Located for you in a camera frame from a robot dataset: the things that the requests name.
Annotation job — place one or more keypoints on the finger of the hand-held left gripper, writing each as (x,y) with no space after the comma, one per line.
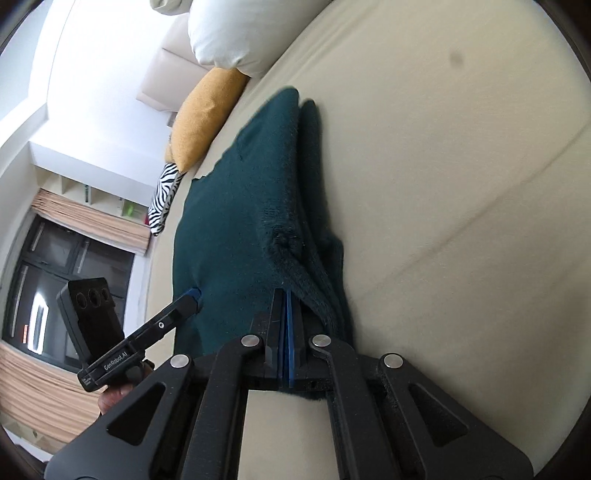
(166,321)

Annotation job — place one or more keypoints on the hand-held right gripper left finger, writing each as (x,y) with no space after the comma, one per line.
(221,392)

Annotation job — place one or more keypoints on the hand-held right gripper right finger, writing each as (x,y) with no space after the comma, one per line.
(369,406)

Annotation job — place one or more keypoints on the dark green sweater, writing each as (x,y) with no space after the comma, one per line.
(231,221)

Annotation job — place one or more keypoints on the person's left hand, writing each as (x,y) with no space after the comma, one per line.
(117,397)

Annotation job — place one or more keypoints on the dark window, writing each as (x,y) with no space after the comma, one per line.
(55,286)

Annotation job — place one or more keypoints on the beige curtain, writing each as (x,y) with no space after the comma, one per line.
(92,221)
(41,397)

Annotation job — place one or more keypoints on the zebra striped pillow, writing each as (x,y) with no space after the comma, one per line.
(162,203)

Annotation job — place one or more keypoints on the yellow pillow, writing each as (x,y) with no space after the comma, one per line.
(203,120)

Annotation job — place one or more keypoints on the bed with beige sheet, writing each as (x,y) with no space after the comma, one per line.
(438,207)

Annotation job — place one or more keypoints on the cream padded headboard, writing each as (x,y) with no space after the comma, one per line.
(171,74)

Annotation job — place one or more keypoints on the white folded duvet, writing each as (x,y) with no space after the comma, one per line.
(244,32)

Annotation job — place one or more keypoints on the white wall shelf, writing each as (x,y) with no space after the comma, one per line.
(92,194)

